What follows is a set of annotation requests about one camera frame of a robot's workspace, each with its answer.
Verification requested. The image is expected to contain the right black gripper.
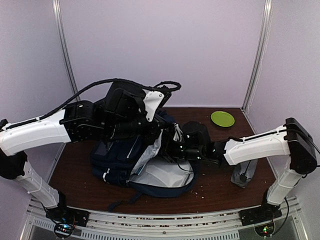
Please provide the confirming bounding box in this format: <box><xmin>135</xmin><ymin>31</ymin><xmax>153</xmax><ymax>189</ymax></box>
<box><xmin>149</xmin><ymin>133</ymin><xmax>204</xmax><ymax>163</ymax></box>

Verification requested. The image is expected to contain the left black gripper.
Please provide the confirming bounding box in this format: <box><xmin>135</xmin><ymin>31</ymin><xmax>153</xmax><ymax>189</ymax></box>
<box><xmin>103</xmin><ymin>112</ymin><xmax>168</xmax><ymax>146</ymax></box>

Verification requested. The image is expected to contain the navy blue backpack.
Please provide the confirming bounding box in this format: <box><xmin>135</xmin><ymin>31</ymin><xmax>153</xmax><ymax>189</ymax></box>
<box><xmin>89</xmin><ymin>136</ymin><xmax>201</xmax><ymax>204</ymax></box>

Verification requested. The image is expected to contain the grey zip pouch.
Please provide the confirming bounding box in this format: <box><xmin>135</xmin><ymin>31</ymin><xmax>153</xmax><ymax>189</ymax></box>
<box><xmin>230</xmin><ymin>159</ymin><xmax>258</xmax><ymax>189</ymax></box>

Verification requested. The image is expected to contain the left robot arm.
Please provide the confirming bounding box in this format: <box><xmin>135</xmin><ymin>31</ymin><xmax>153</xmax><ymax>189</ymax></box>
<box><xmin>0</xmin><ymin>78</ymin><xmax>172</xmax><ymax>223</ymax></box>

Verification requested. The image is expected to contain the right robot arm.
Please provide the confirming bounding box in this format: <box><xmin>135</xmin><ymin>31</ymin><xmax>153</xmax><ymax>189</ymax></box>
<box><xmin>159</xmin><ymin>117</ymin><xmax>319</xmax><ymax>221</ymax></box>

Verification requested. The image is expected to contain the green plate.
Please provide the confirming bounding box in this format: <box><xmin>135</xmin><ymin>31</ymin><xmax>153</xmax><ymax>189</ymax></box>
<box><xmin>210</xmin><ymin>110</ymin><xmax>235</xmax><ymax>128</ymax></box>

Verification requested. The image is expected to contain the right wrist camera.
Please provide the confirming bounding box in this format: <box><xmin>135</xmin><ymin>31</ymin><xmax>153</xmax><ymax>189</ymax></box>
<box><xmin>173</xmin><ymin>123</ymin><xmax>183</xmax><ymax>142</ymax></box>

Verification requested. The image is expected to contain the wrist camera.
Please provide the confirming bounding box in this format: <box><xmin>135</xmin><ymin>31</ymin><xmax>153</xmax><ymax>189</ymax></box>
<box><xmin>143</xmin><ymin>85</ymin><xmax>168</xmax><ymax>123</ymax></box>
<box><xmin>173</xmin><ymin>123</ymin><xmax>183</xmax><ymax>142</ymax></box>

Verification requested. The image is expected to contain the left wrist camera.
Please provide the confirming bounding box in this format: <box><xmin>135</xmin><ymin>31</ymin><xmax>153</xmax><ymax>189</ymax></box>
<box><xmin>143</xmin><ymin>85</ymin><xmax>168</xmax><ymax>123</ymax></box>

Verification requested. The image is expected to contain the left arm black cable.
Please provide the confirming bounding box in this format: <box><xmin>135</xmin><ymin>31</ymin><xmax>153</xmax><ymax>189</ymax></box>
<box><xmin>4</xmin><ymin>77</ymin><xmax>182</xmax><ymax>131</ymax></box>

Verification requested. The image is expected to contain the front aluminium rail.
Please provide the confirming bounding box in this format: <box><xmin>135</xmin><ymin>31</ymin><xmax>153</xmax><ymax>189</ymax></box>
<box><xmin>27</xmin><ymin>204</ymin><xmax>306</xmax><ymax>240</ymax></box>

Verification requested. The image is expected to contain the right aluminium frame post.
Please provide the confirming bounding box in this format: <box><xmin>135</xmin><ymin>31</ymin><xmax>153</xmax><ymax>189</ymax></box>
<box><xmin>242</xmin><ymin>0</ymin><xmax>273</xmax><ymax>114</ymax></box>

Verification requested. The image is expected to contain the aluminium frame post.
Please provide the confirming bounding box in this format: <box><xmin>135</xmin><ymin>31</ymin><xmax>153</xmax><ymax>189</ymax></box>
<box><xmin>52</xmin><ymin>0</ymin><xmax>79</xmax><ymax>95</ymax></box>
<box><xmin>242</xmin><ymin>0</ymin><xmax>273</xmax><ymax>114</ymax></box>

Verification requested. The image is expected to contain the left aluminium frame post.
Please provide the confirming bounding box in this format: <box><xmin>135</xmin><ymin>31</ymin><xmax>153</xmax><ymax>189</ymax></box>
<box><xmin>52</xmin><ymin>0</ymin><xmax>79</xmax><ymax>95</ymax></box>

